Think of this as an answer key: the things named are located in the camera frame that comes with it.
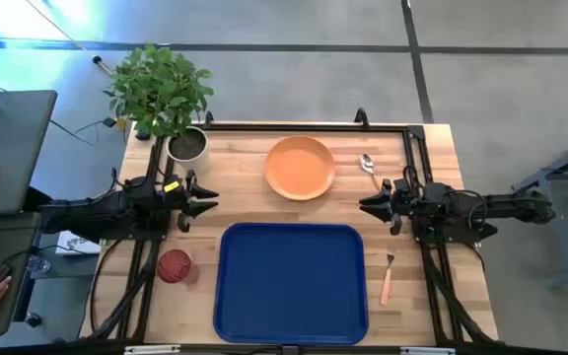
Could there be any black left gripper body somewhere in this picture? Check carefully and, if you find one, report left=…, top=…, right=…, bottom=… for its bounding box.
left=164, top=170, right=197, bottom=233

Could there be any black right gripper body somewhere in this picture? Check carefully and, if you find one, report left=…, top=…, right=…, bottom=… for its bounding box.
left=381, top=177, right=414, bottom=237

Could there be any metal spoon orange handle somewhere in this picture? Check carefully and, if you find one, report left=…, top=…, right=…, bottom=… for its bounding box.
left=359, top=153, right=384, bottom=191

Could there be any red translucent cup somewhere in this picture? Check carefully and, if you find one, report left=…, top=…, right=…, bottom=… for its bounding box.
left=156, top=248, right=192, bottom=285

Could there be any metal fork orange handle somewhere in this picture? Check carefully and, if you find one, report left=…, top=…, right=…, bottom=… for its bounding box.
left=380, top=251, right=396, bottom=307

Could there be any orange plate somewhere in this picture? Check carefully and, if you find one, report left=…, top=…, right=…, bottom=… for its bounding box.
left=264, top=135, right=336, bottom=202

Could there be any blue plastic tray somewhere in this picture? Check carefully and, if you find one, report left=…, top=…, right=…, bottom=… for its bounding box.
left=213, top=222, right=369, bottom=346

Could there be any white plant pot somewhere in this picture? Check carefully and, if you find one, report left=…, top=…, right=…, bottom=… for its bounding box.
left=165, top=125, right=211, bottom=174

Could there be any green leafy plant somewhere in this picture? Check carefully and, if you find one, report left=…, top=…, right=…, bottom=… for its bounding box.
left=102, top=43, right=215, bottom=139

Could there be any white printed paper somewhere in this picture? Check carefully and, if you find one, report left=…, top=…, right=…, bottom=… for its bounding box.
left=55, top=230, right=103, bottom=256

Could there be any clear drinking glass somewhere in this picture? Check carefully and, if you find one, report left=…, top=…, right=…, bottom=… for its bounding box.
left=27, top=255, right=51, bottom=275

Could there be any thin pole black tip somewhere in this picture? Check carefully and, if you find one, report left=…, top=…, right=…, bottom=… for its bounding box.
left=25, top=0, right=113, bottom=76

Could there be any dark grey desk top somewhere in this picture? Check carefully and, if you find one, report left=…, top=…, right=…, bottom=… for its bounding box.
left=0, top=211, right=41, bottom=339

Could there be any black metal frame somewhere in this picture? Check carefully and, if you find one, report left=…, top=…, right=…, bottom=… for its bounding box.
left=79, top=120, right=500, bottom=354

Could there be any black floor cable with plug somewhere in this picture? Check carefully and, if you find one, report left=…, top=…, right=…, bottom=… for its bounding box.
left=49, top=116, right=117, bottom=147

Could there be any black hanging cable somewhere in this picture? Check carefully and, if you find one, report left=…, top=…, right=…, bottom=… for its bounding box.
left=89, top=239, right=125, bottom=336

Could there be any silver metal bracket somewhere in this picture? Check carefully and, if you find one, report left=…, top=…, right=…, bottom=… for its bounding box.
left=123, top=344, right=181, bottom=355
left=400, top=346, right=457, bottom=355

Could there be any grey-blue table frame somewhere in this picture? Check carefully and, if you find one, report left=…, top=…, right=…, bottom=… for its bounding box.
left=513, top=128, right=568, bottom=290

